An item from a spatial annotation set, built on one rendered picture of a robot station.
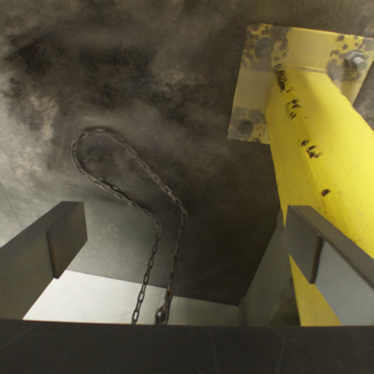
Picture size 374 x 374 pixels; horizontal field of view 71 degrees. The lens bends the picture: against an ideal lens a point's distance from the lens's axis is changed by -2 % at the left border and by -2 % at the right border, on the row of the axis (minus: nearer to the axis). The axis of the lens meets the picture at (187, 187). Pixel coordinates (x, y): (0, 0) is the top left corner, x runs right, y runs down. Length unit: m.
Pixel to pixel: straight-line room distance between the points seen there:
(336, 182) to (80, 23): 0.53
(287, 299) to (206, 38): 0.51
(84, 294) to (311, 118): 1.05
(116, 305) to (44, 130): 0.71
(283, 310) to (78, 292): 0.85
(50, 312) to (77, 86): 0.85
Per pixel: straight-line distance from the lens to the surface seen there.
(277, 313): 0.61
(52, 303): 1.23
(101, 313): 1.16
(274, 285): 0.79
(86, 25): 0.62
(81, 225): 0.17
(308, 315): 0.26
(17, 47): 0.72
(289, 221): 0.17
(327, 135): 0.34
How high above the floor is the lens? 0.55
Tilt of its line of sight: 49 degrees down
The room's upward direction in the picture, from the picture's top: 167 degrees counter-clockwise
